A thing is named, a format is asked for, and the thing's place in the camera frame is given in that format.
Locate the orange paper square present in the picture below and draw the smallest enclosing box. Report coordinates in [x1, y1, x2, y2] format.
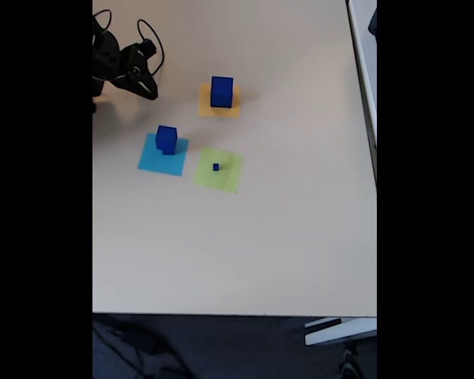
[198, 82, 241, 118]

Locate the light blue paper square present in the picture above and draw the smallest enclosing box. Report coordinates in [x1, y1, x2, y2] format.
[137, 132, 190, 177]

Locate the green paper square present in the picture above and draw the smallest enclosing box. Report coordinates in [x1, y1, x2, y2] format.
[192, 146, 245, 194]

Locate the medium blue cube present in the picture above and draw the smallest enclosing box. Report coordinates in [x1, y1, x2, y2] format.
[155, 125, 179, 156]

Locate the large blue cube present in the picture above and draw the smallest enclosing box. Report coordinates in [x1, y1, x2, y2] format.
[209, 76, 235, 109]

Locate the white table foot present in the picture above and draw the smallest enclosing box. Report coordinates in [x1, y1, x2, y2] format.
[303, 317, 378, 347]

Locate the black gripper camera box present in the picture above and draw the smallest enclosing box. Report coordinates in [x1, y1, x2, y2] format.
[138, 38, 158, 56]

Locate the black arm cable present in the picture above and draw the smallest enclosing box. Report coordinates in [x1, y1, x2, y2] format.
[92, 9, 113, 33]

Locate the black floor cable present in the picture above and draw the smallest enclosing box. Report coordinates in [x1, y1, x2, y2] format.
[92, 315, 190, 379]

